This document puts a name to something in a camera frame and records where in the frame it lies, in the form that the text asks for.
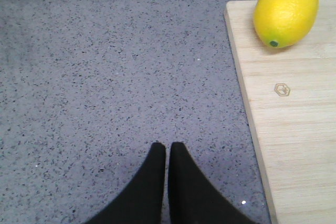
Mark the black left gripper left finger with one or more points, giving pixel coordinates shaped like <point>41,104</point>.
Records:
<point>141,200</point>

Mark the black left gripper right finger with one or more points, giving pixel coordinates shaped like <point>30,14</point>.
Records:
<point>192,198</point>

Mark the wooden cutting board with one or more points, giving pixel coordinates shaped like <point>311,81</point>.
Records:
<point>289,98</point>

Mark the yellow lemon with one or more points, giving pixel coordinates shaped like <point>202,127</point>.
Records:
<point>283,23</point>

